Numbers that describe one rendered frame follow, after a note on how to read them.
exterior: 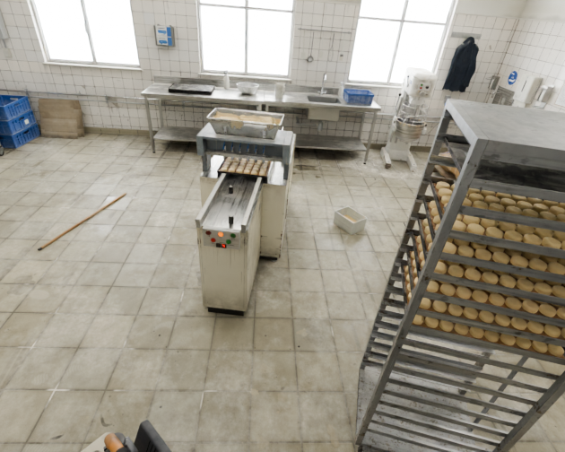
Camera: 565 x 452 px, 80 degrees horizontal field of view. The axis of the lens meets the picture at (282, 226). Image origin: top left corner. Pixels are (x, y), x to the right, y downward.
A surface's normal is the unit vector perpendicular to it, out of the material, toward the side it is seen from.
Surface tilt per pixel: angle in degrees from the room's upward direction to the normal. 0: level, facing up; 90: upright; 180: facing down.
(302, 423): 0
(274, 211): 90
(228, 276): 90
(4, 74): 90
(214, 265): 90
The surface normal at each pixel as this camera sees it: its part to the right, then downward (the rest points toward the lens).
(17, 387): 0.07, -0.83
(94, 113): 0.04, 0.56
